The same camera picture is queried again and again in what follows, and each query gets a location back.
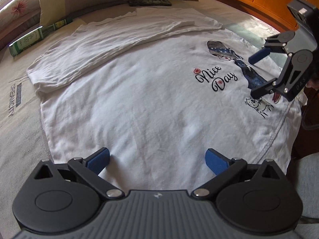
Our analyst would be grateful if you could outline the green glass bottle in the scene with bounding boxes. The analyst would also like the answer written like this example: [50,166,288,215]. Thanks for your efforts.
[9,19,73,57]

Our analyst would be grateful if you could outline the folded pink floral quilt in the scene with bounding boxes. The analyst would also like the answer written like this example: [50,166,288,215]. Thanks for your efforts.
[0,0,41,50]

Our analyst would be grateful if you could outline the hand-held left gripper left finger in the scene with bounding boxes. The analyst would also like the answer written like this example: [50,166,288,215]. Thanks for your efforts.
[33,147,125,201]

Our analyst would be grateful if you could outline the white printed t-shirt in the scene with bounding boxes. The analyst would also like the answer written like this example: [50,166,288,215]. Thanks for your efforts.
[26,7,308,195]

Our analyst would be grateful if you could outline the person's grey clothing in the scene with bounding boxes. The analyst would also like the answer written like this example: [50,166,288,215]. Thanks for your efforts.
[284,152,319,239]

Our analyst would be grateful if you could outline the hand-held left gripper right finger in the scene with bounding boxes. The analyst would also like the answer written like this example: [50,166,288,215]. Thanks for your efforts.
[192,148,282,201]

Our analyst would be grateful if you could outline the phone with cartoon case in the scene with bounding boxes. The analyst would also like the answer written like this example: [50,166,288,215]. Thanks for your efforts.
[128,0,172,7]

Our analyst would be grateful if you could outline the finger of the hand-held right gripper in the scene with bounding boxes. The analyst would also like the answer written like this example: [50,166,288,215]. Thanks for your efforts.
[250,59,297,102]
[248,33,288,66]

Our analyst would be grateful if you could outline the floral pillow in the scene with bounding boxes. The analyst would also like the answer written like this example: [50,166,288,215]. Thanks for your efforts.
[38,0,200,26]

